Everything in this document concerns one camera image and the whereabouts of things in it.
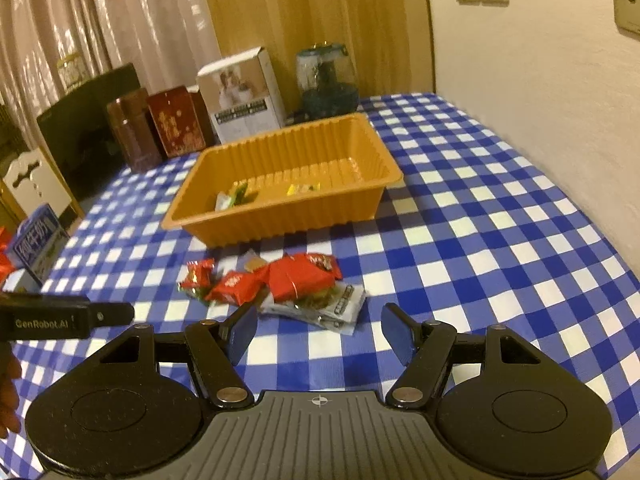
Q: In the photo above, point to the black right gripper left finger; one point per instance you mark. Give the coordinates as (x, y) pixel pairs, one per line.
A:
(214, 349)

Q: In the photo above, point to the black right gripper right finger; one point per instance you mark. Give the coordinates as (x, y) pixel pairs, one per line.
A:
(424, 350)

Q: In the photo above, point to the red square snack packet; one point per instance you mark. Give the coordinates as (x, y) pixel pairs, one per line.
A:
(237, 288)

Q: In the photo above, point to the dark red candy packet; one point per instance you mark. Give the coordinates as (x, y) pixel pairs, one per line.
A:
(199, 280)

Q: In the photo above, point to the grey printed snack packet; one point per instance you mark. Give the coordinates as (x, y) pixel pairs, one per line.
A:
(335, 309)

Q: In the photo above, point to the large red snack packet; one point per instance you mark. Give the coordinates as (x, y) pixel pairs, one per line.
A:
(300, 275)

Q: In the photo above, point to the white green snack packet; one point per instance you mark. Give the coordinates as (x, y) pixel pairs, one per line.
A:
(240, 194)

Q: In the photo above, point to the yellow green snack packet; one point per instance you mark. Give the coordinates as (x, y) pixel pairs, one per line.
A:
(302, 188)

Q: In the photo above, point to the person's left hand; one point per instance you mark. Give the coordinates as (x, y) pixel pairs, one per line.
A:
(11, 372)

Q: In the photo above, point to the blue milk carton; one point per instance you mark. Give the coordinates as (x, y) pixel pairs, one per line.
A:
(38, 243)

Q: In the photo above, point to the clear wrapped brown candy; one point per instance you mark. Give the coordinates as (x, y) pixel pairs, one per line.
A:
(250, 262)

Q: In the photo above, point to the blue white checkered tablecloth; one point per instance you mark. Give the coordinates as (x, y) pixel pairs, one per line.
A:
(475, 235)

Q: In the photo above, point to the white carved chair back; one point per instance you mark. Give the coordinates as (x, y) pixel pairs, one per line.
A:
(33, 183)

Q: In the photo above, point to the orange plastic tray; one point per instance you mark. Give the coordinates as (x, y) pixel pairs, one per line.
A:
(345, 155)

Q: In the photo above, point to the dark red gift box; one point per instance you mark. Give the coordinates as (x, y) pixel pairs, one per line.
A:
(181, 121)

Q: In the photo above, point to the brown cylindrical tin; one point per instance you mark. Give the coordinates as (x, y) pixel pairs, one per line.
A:
(131, 124)

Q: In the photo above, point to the glass jar with lid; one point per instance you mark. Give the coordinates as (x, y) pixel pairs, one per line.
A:
(72, 71)

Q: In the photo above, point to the white product box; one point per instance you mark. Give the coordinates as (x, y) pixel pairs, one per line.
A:
(241, 95)

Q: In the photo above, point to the green glass humidifier jar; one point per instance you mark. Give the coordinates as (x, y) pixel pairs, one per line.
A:
(326, 81)

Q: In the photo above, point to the beige curtain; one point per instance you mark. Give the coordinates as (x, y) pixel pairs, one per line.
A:
(167, 42)

